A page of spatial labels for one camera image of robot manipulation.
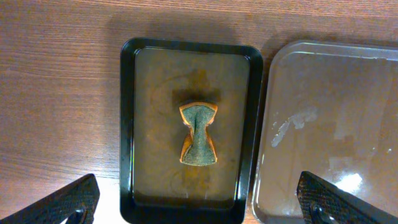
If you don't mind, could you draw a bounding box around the orange green scrub sponge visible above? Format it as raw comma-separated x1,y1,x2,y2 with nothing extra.
179,101,218,166

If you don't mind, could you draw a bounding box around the brown serving tray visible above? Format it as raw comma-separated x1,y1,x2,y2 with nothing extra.
252,40,397,223

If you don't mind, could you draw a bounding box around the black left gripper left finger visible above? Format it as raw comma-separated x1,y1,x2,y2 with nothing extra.
1,174,100,224

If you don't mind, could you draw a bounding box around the black water basin tray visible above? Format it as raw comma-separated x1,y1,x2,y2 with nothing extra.
120,38,265,223

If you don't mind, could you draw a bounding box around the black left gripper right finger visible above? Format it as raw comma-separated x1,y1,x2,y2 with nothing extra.
297,171,397,224

